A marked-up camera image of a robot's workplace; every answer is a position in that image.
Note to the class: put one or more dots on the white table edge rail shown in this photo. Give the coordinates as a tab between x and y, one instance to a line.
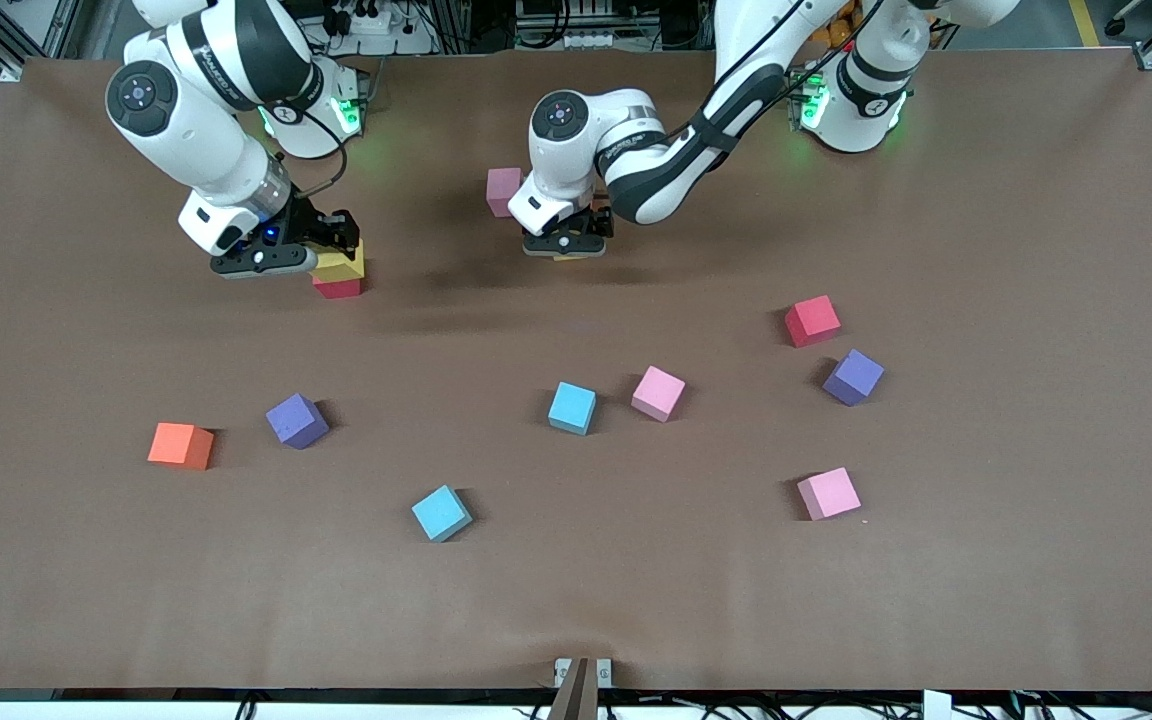
86	712

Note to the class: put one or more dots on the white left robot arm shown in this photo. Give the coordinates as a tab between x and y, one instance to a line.
576	160

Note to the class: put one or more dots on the grey camera support post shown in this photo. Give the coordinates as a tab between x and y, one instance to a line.
576	700

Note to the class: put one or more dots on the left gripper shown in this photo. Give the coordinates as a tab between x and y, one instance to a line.
599	220

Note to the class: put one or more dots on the small metal bracket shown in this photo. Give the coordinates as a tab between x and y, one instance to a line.
604	672

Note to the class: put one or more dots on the red foam cube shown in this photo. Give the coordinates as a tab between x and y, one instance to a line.
338	290
812	320

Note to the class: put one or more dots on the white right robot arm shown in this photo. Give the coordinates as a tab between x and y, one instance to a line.
206	130

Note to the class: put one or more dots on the brown paper table cover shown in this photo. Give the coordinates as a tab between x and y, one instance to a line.
936	600

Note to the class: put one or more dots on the white power strip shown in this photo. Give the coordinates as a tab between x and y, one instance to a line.
371	15

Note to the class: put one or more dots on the pink foam cube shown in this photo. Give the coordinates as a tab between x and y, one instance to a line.
501	190
828	493
658	393

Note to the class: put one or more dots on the blue foam cube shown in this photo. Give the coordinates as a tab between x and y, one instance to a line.
441	513
572	408

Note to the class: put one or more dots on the yellow foam cube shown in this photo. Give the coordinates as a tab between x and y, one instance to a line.
344	265
571	258

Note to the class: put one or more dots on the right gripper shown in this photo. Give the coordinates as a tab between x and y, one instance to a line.
310	223

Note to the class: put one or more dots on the purple foam cube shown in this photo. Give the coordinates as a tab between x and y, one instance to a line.
853	377
296	420

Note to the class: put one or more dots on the metal equipment rack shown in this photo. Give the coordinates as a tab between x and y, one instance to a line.
566	20

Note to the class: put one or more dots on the bag of orange items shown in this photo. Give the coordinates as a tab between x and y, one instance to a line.
839	18

